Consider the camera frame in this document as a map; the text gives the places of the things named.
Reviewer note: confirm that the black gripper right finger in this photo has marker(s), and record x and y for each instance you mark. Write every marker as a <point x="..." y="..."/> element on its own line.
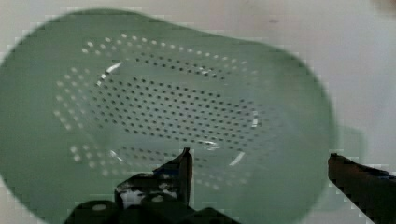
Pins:
<point x="372" y="190"/>

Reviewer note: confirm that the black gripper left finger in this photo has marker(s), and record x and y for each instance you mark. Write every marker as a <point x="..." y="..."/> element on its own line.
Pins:
<point x="172" y="179"/>

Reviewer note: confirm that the green plastic strainer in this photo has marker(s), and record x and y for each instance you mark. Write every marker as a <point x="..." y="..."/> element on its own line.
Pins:
<point x="96" y="96"/>

